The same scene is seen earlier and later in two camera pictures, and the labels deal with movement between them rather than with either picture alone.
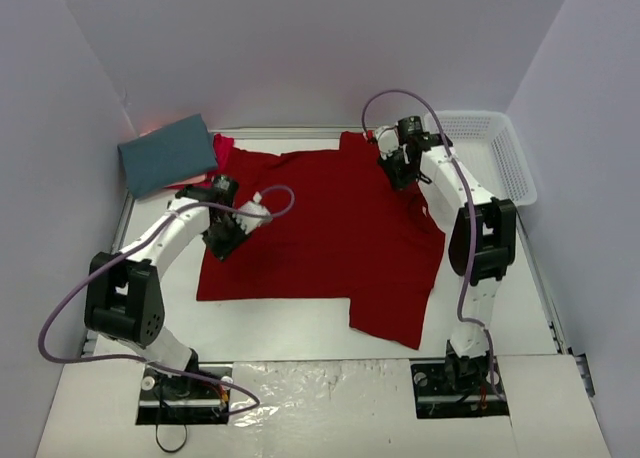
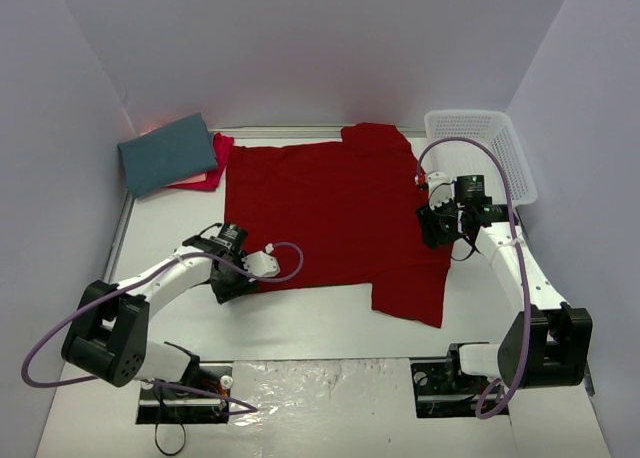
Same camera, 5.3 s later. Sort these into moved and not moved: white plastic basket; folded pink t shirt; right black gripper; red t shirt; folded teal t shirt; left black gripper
Moved: left black gripper; right black gripper; red t shirt
Not moved: white plastic basket; folded teal t shirt; folded pink t shirt
